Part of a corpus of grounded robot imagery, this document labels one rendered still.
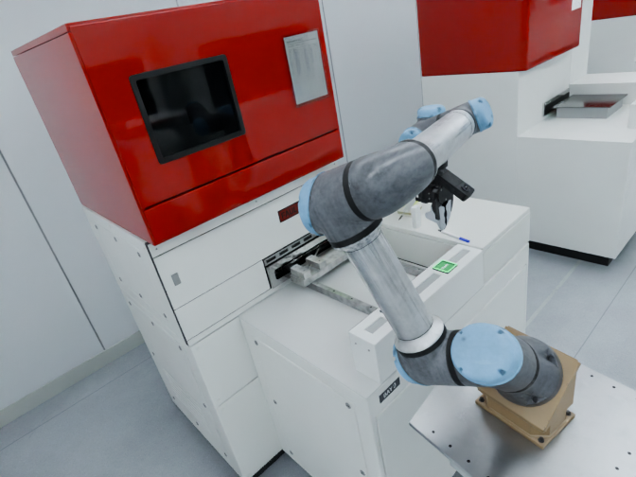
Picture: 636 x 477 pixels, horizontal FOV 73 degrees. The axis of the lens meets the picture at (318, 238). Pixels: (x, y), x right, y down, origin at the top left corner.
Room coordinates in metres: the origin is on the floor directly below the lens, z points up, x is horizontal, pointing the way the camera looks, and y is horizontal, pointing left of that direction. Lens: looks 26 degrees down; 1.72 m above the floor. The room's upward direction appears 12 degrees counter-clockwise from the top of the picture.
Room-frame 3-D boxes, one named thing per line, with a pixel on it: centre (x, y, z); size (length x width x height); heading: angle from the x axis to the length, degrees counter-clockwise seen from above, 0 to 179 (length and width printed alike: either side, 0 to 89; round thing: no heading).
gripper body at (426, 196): (1.16, -0.36, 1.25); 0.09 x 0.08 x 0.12; 38
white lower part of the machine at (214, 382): (1.72, 0.40, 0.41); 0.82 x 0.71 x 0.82; 128
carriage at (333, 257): (1.51, -0.03, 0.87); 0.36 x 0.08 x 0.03; 128
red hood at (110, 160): (1.70, 0.38, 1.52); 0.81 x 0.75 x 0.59; 128
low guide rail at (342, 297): (1.27, -0.05, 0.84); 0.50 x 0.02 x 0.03; 38
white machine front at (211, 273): (1.45, 0.19, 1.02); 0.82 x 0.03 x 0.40; 128
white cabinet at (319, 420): (1.36, -0.23, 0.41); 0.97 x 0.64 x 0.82; 128
